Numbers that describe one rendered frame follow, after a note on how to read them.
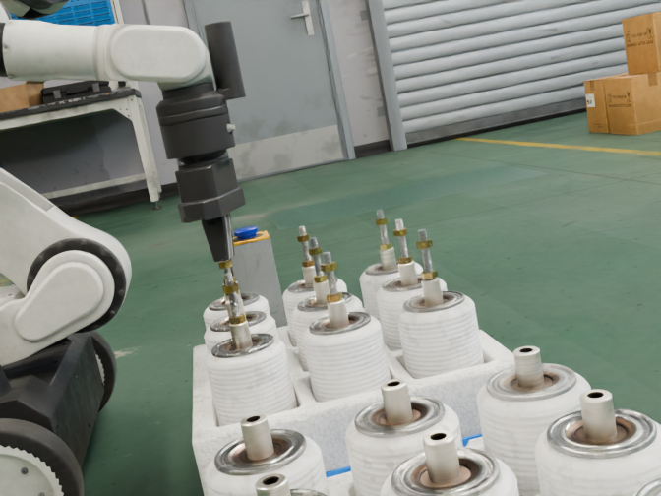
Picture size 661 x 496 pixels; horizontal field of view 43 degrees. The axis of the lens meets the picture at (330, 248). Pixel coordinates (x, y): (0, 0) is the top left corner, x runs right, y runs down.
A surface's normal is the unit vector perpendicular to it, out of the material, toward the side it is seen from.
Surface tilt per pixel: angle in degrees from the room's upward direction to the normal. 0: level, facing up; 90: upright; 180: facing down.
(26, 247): 90
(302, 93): 90
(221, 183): 90
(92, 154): 90
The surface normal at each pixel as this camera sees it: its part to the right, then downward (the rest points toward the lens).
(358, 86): 0.17, 0.15
